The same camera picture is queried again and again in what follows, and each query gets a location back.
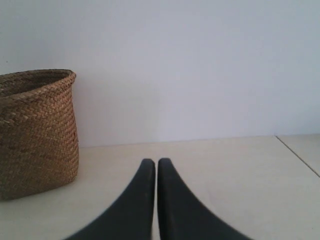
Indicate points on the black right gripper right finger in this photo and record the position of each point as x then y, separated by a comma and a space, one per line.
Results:
181, 216

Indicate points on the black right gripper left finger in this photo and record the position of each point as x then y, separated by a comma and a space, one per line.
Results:
130, 217

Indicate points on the brown woven wicker basket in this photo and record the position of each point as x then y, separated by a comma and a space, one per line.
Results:
39, 147

